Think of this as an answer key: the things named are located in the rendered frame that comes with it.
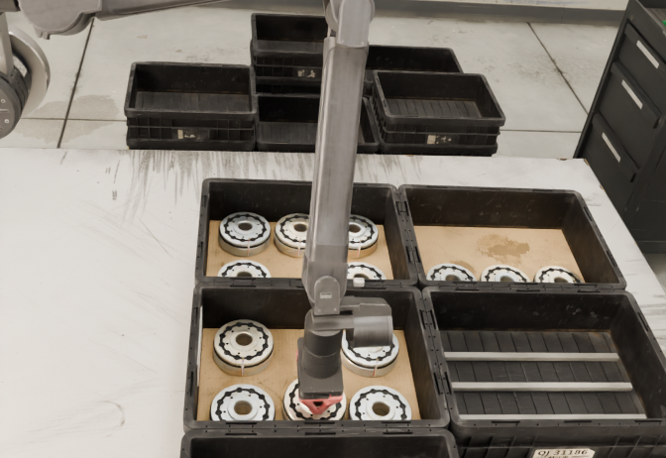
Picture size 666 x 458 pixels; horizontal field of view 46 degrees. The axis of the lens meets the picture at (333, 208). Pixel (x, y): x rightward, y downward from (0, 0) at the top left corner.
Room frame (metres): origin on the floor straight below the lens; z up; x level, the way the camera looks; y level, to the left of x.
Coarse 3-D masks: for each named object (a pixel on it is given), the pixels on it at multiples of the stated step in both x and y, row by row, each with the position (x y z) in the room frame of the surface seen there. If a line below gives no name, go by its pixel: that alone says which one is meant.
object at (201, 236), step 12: (204, 180) 1.25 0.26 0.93; (216, 180) 1.25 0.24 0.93; (228, 180) 1.26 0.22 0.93; (240, 180) 1.26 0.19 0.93; (252, 180) 1.27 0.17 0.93; (264, 180) 1.27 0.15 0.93; (276, 180) 1.28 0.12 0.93; (288, 180) 1.28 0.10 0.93; (300, 180) 1.29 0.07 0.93; (204, 192) 1.21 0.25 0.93; (396, 192) 1.29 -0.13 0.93; (204, 204) 1.19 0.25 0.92; (396, 204) 1.27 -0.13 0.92; (204, 216) 1.14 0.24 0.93; (396, 216) 1.22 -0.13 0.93; (204, 228) 1.10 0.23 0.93; (204, 240) 1.07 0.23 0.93; (408, 240) 1.15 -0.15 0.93; (204, 252) 1.05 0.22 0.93; (408, 252) 1.11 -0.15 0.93; (408, 264) 1.08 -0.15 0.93; (204, 276) 0.98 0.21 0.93; (408, 276) 1.05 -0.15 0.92
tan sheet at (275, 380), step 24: (288, 336) 0.96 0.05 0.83; (288, 360) 0.90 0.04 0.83; (408, 360) 0.94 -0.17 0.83; (216, 384) 0.83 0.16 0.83; (240, 384) 0.84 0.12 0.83; (264, 384) 0.84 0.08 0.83; (288, 384) 0.85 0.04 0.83; (360, 384) 0.87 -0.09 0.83; (384, 384) 0.88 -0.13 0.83; (408, 384) 0.88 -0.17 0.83
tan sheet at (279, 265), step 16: (272, 224) 1.26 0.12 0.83; (272, 240) 1.21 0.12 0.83; (384, 240) 1.25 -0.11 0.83; (208, 256) 1.14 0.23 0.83; (224, 256) 1.14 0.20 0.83; (256, 256) 1.16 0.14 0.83; (272, 256) 1.16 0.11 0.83; (288, 256) 1.17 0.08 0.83; (368, 256) 1.20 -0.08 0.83; (384, 256) 1.21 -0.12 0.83; (208, 272) 1.09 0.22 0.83; (272, 272) 1.12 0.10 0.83; (288, 272) 1.12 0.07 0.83; (384, 272) 1.16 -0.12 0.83
